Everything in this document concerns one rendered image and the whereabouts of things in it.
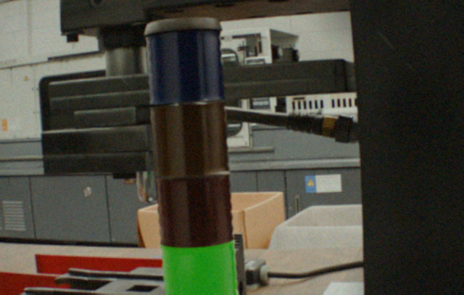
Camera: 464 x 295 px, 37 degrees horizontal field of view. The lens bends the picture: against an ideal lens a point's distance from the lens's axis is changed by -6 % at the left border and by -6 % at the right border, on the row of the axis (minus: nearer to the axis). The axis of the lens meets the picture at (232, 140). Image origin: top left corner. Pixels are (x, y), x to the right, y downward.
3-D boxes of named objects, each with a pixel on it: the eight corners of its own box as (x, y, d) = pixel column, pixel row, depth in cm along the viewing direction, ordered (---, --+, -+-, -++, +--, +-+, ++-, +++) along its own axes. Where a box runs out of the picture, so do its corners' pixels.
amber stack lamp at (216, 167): (170, 169, 39) (167, 106, 39) (239, 167, 38) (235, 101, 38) (142, 177, 35) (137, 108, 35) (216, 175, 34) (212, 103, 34)
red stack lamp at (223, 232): (175, 233, 39) (171, 172, 39) (243, 233, 38) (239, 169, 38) (148, 247, 35) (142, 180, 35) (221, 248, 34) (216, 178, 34)
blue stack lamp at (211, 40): (166, 103, 39) (162, 40, 38) (235, 98, 38) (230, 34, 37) (137, 105, 35) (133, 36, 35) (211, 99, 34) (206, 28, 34)
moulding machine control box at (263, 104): (246, 111, 515) (243, 57, 513) (257, 110, 536) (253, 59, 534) (272, 110, 509) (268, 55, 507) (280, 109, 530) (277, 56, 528)
